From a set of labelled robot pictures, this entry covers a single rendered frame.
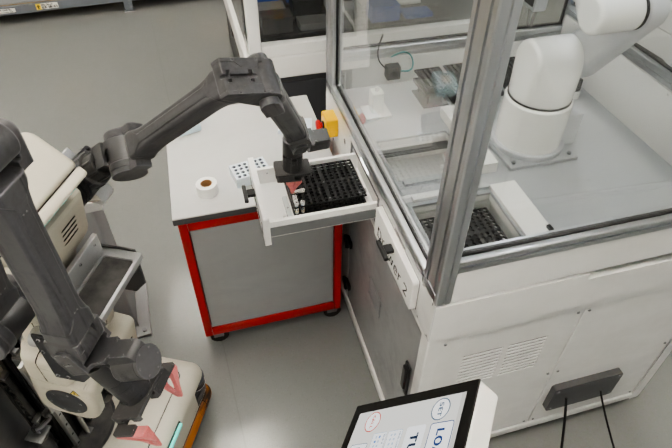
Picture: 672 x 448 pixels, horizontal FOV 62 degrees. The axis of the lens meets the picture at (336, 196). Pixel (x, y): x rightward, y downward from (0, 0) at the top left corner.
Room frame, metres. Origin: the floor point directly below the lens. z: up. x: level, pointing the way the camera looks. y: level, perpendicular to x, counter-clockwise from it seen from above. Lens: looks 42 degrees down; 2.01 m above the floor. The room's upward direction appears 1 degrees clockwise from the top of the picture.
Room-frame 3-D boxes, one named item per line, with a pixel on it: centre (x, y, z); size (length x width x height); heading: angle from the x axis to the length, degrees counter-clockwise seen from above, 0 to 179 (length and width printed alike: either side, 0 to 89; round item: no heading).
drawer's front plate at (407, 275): (1.01, -0.16, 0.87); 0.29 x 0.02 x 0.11; 16
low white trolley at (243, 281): (1.63, 0.32, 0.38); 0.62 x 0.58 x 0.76; 16
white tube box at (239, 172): (1.47, 0.30, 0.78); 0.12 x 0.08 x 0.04; 117
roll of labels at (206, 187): (1.39, 0.43, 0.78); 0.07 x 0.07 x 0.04
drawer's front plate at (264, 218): (1.23, 0.23, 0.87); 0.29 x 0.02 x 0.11; 16
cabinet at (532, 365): (1.40, -0.55, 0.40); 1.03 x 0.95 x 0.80; 16
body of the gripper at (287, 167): (1.22, 0.12, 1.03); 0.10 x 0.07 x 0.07; 103
